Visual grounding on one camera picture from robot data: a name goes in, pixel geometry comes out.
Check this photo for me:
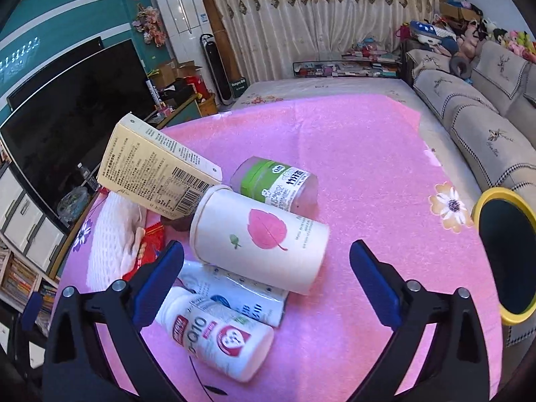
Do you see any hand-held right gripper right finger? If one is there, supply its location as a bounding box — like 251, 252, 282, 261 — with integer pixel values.
349, 240, 490, 402

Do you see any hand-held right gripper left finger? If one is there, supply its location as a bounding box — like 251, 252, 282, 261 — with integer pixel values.
43, 241, 185, 402

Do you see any red candy wrapper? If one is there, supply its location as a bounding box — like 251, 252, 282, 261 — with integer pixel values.
123, 224, 166, 281

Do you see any white cloth towel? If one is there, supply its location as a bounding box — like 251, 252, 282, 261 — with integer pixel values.
86, 195, 147, 291

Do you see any white supplement bottle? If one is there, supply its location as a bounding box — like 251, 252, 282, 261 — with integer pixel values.
154, 287, 275, 383

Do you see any white and blue tube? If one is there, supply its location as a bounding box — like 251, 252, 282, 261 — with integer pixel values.
178, 260, 289, 328

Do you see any white plastic bowl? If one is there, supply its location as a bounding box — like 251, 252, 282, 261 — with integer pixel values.
189, 184, 331, 296

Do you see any cream carton box with barcode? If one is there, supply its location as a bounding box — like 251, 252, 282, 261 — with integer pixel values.
96, 112, 222, 220

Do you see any yellow-rimmed bin with black bag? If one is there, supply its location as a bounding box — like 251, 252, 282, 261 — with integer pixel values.
472, 187, 536, 325

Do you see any translucent jar with green label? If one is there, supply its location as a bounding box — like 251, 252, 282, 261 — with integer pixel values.
229, 156, 319, 218

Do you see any glass bowl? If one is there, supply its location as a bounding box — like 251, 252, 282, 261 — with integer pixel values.
56, 186, 90, 222

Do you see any clear water bottle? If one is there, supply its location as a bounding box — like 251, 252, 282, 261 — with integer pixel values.
76, 162, 99, 193

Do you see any pink floral blanket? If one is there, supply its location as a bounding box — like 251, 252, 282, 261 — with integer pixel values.
54, 94, 503, 402

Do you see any bookshelf with books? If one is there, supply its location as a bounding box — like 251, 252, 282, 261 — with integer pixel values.
0, 251, 59, 336

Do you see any white drawer cabinet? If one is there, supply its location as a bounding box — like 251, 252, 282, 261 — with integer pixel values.
0, 163, 70, 277

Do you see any large black television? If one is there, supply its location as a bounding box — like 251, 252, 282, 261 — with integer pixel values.
0, 37, 157, 235

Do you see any white printed tube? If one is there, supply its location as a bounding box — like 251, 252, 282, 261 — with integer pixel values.
146, 77, 165, 110

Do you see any red box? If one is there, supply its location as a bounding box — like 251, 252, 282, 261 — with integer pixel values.
184, 76, 209, 98

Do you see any beige embroidered sofa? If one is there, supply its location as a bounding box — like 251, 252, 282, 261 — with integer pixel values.
404, 40, 536, 197

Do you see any dark green box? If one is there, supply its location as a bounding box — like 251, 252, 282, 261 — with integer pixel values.
229, 76, 249, 102

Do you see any open cardboard box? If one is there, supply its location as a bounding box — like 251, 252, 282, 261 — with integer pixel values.
150, 61, 202, 88

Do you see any low shelf of clutter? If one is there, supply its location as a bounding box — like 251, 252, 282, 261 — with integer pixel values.
292, 48, 403, 79

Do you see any black tower fan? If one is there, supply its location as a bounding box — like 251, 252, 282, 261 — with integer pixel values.
200, 33, 235, 105

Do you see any grey neck pillow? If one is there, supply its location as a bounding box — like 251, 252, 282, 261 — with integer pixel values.
449, 56, 472, 79

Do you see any artificial flower decoration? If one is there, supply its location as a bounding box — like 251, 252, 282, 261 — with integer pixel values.
132, 4, 167, 48

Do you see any blue white patterned cushion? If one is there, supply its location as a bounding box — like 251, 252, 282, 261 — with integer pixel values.
409, 20, 452, 39

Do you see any pink plush doll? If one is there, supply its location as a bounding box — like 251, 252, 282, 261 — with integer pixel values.
456, 21, 483, 60

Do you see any cream patterned curtain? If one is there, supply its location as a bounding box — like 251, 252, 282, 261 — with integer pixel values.
192, 0, 440, 85

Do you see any rolled brown mat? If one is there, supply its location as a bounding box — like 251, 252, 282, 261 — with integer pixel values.
199, 0, 244, 88

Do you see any pile of plush toys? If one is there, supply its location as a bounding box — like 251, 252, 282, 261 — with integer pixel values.
477, 17, 536, 64

